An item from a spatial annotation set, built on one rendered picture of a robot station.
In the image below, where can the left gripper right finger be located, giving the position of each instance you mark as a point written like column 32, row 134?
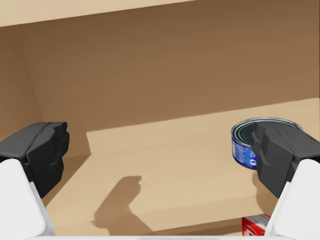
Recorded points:
column 277, row 155

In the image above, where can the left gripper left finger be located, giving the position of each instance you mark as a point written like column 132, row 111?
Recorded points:
column 40, row 155

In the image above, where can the blue flat can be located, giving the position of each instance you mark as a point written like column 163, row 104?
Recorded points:
column 241, row 150

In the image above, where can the red and white carton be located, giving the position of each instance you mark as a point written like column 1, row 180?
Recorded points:
column 253, row 223

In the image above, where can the pale wooden shelf unit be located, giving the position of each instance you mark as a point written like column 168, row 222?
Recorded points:
column 162, row 75

